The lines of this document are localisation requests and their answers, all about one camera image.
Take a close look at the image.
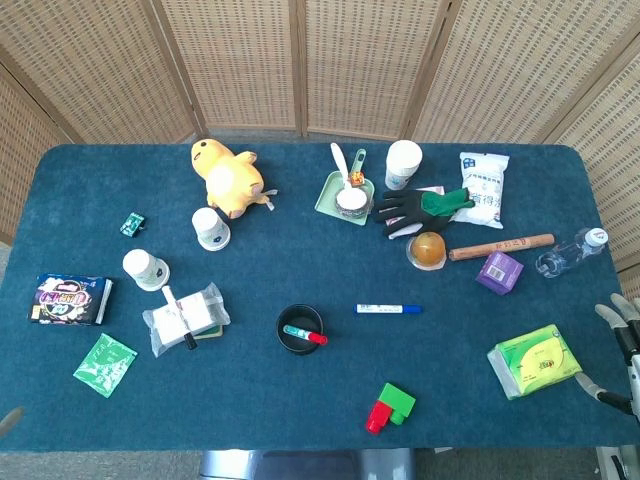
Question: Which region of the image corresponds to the yellow duck plush toy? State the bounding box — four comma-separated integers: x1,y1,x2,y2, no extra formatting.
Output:
189,138,278,221

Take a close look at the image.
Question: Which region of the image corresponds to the white marker with black cap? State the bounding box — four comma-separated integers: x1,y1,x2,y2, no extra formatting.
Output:
160,284,198,351

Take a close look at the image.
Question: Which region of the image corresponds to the green toy building block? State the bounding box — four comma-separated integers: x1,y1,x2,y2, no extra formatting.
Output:
377,382,418,427

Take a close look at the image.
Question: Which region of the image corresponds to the blue marker pen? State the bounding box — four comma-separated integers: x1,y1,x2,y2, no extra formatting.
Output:
354,302,424,317

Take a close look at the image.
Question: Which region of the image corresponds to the green sachet packet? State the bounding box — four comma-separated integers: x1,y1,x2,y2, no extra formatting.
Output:
72,332,139,400

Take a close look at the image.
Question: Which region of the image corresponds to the white plastic spoon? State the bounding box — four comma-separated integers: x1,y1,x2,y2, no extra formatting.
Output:
329,142,364,189

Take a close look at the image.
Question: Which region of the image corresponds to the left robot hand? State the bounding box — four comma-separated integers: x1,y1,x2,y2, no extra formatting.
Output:
0,405,26,436

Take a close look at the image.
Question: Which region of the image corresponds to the clear bag of white boxes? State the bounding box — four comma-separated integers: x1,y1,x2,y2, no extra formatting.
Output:
141,281,232,359

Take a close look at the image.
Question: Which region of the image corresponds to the teal plastic object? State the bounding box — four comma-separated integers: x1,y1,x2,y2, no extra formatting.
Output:
282,323,330,347

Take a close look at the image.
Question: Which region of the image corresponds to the white paper cup dark print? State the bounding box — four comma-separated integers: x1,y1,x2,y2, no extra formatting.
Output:
121,248,172,293

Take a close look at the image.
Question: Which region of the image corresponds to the white salt bag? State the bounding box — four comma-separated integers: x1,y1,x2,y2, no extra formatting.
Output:
451,151,512,231

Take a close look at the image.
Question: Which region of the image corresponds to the blue carpet table cover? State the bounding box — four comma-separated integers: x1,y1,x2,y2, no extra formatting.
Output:
0,143,635,454

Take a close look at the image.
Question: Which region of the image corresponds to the red toy building block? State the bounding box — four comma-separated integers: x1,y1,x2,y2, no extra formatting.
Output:
365,400,394,435

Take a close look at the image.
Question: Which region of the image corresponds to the brown wrapped stick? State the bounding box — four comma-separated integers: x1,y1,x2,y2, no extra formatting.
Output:
447,232,557,263

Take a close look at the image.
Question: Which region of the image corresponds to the white bowl on steel scrubber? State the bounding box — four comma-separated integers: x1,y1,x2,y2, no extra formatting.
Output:
335,186,373,218

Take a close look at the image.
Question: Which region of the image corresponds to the tall white paper cup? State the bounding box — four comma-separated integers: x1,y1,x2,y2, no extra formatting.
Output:
384,139,425,192

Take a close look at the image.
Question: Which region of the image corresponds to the black and green work glove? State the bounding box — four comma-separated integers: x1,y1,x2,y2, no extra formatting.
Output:
372,187,477,239

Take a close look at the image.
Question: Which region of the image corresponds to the green tissue pack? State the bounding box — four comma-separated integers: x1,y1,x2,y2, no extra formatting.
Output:
486,323,585,402

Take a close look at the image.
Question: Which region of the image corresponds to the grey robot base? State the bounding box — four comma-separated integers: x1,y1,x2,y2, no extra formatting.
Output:
198,448,417,480

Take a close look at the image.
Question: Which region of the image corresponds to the purple small box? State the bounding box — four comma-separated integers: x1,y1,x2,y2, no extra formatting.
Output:
474,249,526,297

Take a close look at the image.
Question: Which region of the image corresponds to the white paper cup blue print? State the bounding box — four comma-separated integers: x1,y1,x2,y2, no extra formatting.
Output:
191,206,233,253

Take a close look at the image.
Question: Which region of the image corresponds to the dark purple pad package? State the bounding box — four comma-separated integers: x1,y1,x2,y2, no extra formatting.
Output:
28,272,115,327

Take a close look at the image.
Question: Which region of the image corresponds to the orange jelly cup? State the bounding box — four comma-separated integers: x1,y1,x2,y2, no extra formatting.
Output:
405,230,448,273

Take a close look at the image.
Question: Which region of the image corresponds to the light green square tray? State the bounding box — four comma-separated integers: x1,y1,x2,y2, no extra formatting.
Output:
314,170,377,227

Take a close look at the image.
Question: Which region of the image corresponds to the clear plastic water bottle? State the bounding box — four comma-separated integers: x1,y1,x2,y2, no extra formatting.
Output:
535,226,610,280

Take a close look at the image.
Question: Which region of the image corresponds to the woven wooden folding screen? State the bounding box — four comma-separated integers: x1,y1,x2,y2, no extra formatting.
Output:
0,0,640,301

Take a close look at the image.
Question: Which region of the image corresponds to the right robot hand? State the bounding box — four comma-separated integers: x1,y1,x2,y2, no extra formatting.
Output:
574,292,640,417

